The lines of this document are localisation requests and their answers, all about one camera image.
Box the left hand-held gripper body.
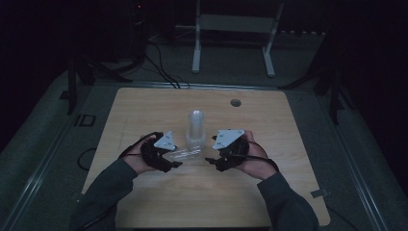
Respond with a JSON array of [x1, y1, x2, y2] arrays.
[[140, 130, 177, 173]]

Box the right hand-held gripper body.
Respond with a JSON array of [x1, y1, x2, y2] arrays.
[[212, 128, 250, 171]]

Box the person's left hand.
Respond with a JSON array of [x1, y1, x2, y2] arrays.
[[122, 134, 159, 176]]

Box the person's right hand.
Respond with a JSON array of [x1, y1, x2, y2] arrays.
[[236, 130, 279, 181]]

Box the black stand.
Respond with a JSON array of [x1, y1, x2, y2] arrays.
[[65, 52, 134, 116], [278, 30, 355, 126]]

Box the white metal stand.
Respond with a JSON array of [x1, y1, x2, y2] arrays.
[[191, 0, 286, 79]]

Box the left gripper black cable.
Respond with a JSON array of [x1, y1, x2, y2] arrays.
[[117, 131, 164, 160]]

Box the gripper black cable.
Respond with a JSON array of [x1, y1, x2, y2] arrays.
[[224, 140, 280, 172], [117, 131, 164, 160]]

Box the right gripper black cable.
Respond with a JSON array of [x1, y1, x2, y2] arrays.
[[224, 140, 280, 172]]

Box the black looped floor cable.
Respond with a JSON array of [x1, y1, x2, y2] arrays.
[[76, 147, 98, 171]]

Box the black rectangular floor bracket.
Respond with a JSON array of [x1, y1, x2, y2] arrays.
[[73, 114, 97, 128]]

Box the black floor cables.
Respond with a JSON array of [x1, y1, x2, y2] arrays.
[[142, 39, 191, 90]]

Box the grey metal table bracket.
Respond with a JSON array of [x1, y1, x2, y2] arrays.
[[310, 189, 330, 199]]

